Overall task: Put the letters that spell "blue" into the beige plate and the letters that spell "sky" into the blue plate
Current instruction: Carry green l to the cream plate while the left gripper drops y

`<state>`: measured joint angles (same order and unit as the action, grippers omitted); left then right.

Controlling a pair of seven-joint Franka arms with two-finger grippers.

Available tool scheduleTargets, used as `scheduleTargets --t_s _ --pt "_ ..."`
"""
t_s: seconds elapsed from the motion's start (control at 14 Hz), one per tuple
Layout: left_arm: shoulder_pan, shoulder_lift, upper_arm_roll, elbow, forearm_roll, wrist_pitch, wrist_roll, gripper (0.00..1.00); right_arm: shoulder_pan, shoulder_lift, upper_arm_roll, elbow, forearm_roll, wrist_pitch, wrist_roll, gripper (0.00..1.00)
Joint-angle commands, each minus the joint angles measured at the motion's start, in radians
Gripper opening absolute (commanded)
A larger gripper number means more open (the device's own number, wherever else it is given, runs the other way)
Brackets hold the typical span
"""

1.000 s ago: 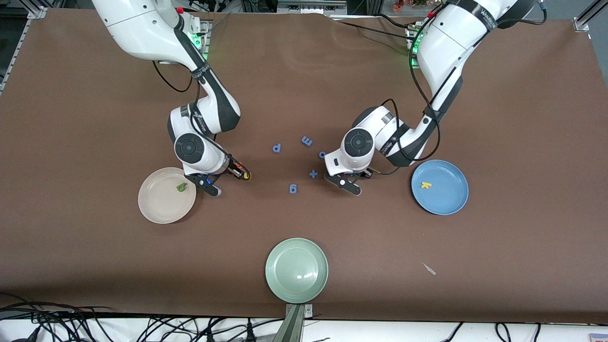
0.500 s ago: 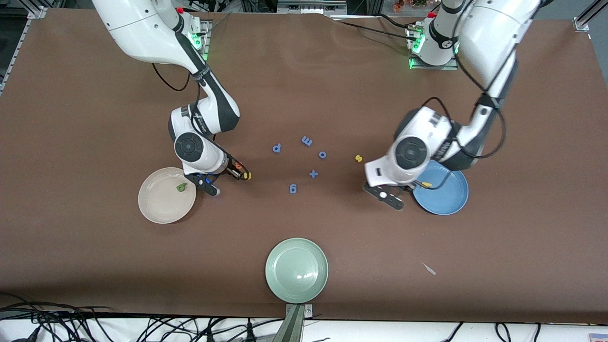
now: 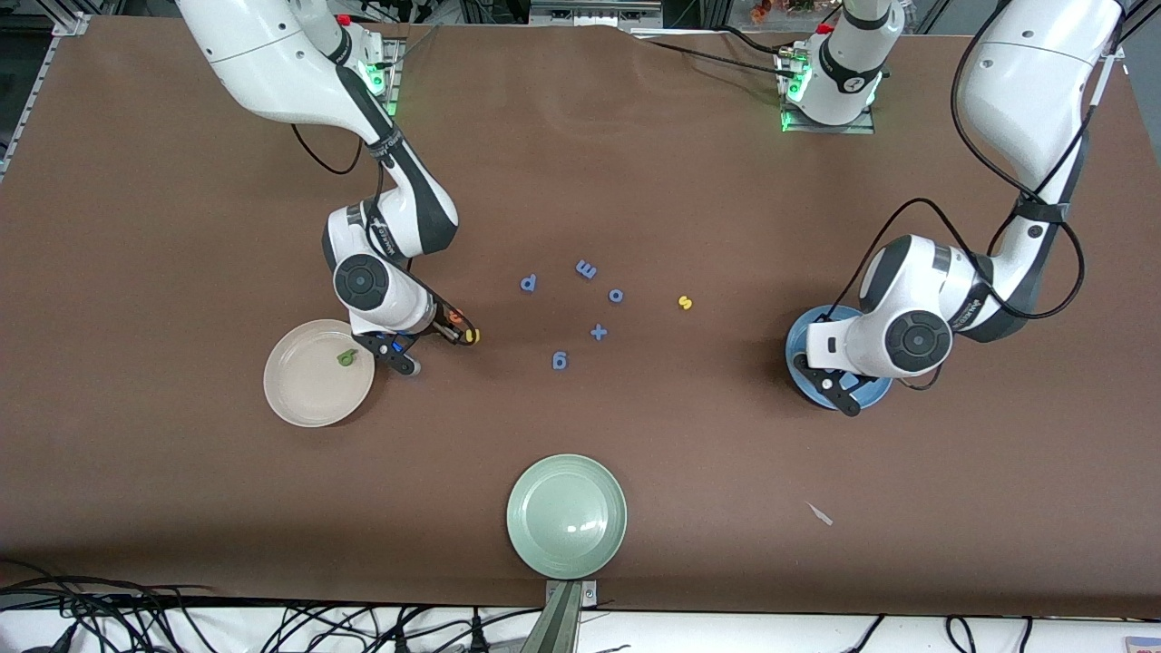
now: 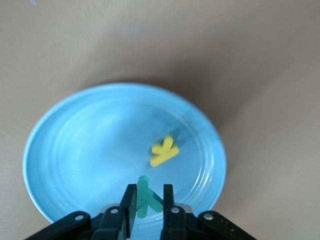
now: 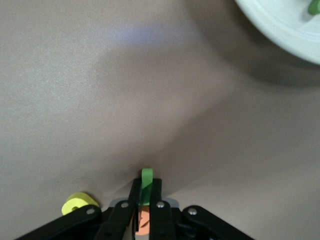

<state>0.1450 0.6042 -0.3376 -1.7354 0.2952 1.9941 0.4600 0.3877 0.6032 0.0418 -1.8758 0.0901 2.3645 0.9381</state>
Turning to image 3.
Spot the grey metal frame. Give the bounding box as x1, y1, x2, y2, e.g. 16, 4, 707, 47
529, 0, 665, 28

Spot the blue round plate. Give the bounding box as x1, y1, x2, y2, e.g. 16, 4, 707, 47
785, 305, 896, 412

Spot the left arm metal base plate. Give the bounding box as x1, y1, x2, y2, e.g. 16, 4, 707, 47
778, 45, 876, 135

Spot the beige round plate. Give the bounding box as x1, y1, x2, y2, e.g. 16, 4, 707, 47
263, 319, 376, 428

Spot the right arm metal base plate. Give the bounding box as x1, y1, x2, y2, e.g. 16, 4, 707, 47
358, 36, 405, 121

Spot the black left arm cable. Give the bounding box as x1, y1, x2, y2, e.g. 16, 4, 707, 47
821, 0, 1126, 393

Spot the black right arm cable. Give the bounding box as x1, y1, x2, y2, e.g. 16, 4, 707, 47
288, 122, 482, 350

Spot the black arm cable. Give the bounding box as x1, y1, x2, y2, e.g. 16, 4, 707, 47
821, 0, 1126, 393
288, 122, 482, 350

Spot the grey metal camera mount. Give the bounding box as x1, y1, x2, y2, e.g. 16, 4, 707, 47
522, 580, 600, 653

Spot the green round plate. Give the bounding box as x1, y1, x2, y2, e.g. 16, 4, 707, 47
506, 453, 629, 580

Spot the black base cable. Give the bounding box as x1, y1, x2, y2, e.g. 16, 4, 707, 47
630, 25, 804, 83

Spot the black cable bundle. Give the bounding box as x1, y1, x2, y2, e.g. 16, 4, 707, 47
0, 558, 545, 653

